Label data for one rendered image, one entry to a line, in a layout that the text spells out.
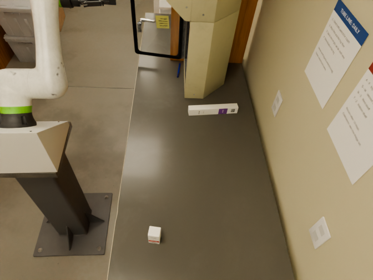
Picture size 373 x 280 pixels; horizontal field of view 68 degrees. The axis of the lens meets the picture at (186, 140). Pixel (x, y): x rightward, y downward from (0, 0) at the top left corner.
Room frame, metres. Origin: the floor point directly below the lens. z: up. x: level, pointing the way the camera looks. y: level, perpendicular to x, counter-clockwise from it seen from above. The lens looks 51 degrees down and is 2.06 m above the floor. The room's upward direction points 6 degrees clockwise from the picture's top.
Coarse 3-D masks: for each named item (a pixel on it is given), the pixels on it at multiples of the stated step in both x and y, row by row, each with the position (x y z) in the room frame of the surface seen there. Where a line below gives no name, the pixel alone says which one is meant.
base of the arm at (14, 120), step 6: (0, 114) 0.78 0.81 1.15; (6, 114) 0.77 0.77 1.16; (12, 114) 0.77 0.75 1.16; (18, 114) 0.78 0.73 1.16; (24, 114) 0.80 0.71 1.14; (30, 114) 0.82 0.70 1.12; (0, 120) 0.76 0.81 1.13; (6, 120) 0.75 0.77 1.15; (12, 120) 0.76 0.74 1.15; (18, 120) 0.76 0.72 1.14; (24, 120) 0.78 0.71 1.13; (30, 120) 0.79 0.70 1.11; (0, 126) 0.73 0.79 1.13; (6, 126) 0.73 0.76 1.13; (12, 126) 0.73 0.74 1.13; (18, 126) 0.74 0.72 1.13; (24, 126) 0.75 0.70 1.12; (30, 126) 0.77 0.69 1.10
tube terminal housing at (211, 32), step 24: (192, 0) 1.23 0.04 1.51; (216, 0) 1.24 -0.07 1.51; (240, 0) 1.39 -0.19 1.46; (192, 24) 1.23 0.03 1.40; (216, 24) 1.26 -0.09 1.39; (192, 48) 1.23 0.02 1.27; (216, 48) 1.28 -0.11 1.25; (192, 72) 1.23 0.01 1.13; (216, 72) 1.32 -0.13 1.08; (192, 96) 1.24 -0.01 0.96
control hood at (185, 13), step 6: (168, 0) 1.22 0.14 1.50; (174, 0) 1.22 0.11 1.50; (180, 0) 1.23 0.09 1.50; (186, 0) 1.23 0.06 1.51; (174, 6) 1.22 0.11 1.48; (180, 6) 1.23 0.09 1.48; (186, 6) 1.23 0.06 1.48; (180, 12) 1.23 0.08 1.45; (186, 12) 1.23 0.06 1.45; (186, 18) 1.23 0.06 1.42
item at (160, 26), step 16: (144, 0) 1.55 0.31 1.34; (160, 0) 1.54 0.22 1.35; (144, 16) 1.55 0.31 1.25; (160, 16) 1.54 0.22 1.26; (176, 16) 1.54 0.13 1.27; (144, 32) 1.55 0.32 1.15; (160, 32) 1.54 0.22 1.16; (176, 32) 1.54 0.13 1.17; (144, 48) 1.55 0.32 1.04; (160, 48) 1.54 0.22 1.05; (176, 48) 1.54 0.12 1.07
